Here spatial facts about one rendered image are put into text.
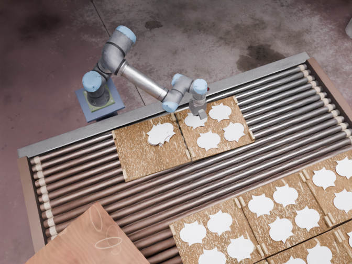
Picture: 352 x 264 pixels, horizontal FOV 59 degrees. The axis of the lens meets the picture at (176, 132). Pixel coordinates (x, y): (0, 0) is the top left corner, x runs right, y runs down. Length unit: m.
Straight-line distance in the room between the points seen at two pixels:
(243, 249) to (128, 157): 0.83
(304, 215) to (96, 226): 1.13
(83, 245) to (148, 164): 0.57
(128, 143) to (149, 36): 1.96
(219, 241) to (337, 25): 3.09
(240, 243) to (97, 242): 0.75
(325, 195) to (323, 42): 2.32
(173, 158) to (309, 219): 0.84
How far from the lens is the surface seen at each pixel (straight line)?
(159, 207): 1.83
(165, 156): 1.90
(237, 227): 1.82
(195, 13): 3.93
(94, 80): 2.00
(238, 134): 1.98
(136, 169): 1.88
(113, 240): 1.71
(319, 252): 1.92
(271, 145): 2.03
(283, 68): 2.37
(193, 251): 1.78
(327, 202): 2.01
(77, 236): 1.75
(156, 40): 3.65
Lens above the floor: 2.71
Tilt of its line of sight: 64 degrees down
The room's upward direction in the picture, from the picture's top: straight up
